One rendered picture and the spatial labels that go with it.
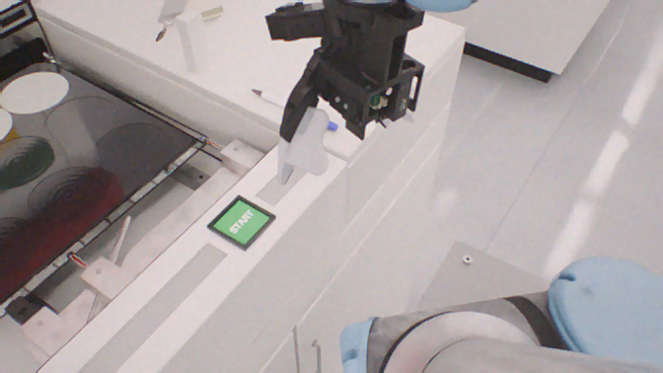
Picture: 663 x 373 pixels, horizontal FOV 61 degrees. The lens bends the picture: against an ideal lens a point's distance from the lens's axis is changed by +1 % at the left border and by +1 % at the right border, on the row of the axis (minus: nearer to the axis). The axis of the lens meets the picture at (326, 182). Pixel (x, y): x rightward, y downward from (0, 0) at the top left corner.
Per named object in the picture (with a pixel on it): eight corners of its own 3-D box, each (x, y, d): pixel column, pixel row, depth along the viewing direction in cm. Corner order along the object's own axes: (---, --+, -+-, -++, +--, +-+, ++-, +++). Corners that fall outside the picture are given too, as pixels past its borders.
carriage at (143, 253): (32, 357, 64) (22, 345, 62) (240, 165, 84) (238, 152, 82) (78, 397, 61) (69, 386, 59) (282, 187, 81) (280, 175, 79)
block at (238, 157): (222, 166, 80) (219, 151, 78) (238, 152, 82) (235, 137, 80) (265, 189, 77) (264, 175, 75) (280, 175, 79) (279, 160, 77)
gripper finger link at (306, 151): (292, 211, 52) (341, 127, 50) (255, 175, 55) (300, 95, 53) (312, 211, 55) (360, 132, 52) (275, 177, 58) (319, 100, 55)
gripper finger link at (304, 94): (278, 141, 52) (325, 57, 49) (268, 132, 53) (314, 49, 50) (309, 146, 56) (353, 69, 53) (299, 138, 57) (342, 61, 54)
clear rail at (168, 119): (41, 60, 95) (38, 53, 94) (48, 56, 96) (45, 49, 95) (205, 148, 82) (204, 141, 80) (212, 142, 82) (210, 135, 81)
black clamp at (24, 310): (11, 318, 64) (1, 307, 62) (28, 304, 65) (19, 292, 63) (31, 334, 63) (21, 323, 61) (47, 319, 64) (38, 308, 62)
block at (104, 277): (86, 288, 67) (78, 274, 65) (109, 268, 69) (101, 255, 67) (133, 323, 64) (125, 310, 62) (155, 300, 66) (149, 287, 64)
